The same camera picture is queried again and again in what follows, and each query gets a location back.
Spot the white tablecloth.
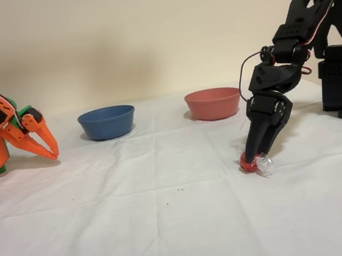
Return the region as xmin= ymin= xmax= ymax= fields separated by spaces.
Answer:
xmin=0 ymin=63 xmax=342 ymax=256

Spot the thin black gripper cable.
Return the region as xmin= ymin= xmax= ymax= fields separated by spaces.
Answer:
xmin=233 ymin=50 xmax=272 ymax=103

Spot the red bowl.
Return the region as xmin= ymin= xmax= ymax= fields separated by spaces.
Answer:
xmin=183 ymin=83 xmax=246 ymax=125

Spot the striped orange arm cable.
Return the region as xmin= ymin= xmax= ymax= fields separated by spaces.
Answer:
xmin=0 ymin=80 xmax=26 ymax=134

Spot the blue bowl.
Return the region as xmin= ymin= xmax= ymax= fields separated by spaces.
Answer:
xmin=76 ymin=102 xmax=140 ymax=145

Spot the red candy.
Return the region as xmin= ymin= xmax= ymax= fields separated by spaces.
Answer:
xmin=236 ymin=145 xmax=276 ymax=182

